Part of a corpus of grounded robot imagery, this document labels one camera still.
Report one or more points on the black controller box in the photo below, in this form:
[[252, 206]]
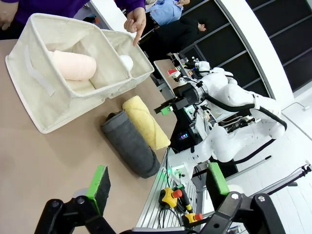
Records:
[[180, 143]]

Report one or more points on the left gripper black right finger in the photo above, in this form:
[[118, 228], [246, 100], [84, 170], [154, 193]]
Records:
[[217, 182]]

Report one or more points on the red and white box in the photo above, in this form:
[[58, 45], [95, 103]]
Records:
[[174, 73]]

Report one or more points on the person's left forearm purple sleeve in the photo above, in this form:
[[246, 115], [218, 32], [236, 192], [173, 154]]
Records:
[[129, 3]]

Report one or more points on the grey metal rod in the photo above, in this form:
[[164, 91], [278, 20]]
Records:
[[256, 163]]

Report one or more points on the person's left hand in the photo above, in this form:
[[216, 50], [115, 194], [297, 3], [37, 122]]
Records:
[[136, 22]]

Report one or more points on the grey rolled towel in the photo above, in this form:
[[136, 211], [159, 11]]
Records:
[[131, 146]]

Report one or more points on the person in purple hoodie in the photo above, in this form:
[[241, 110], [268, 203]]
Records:
[[48, 7]]

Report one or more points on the white towel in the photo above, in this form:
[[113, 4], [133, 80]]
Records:
[[126, 62]]

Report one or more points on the brown background table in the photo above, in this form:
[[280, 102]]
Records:
[[163, 70]]

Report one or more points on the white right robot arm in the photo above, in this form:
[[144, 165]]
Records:
[[231, 92]]

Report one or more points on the person's right hand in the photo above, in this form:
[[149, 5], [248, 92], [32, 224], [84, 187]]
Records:
[[7, 13]]

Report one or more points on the person in black clothes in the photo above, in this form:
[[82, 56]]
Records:
[[178, 36]]

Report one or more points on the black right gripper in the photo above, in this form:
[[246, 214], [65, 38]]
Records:
[[186, 96]]

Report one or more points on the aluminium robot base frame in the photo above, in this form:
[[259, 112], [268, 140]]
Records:
[[151, 207]]

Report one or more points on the black tripod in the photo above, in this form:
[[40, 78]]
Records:
[[304, 169]]

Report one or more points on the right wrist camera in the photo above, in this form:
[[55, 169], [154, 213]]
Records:
[[181, 81]]

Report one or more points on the pink towel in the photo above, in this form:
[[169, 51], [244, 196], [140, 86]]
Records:
[[73, 65]]

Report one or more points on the cream fabric basket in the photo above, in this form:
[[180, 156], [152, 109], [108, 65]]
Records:
[[141, 63], [31, 102]]

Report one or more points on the yellow rolled towel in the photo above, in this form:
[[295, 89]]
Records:
[[143, 122]]

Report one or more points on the person in blue shirt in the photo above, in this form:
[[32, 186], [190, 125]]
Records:
[[165, 12]]

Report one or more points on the yellow emergency stop button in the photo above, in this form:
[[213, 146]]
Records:
[[192, 217], [168, 196]]

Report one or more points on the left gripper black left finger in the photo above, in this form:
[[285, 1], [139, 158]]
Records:
[[97, 192]]

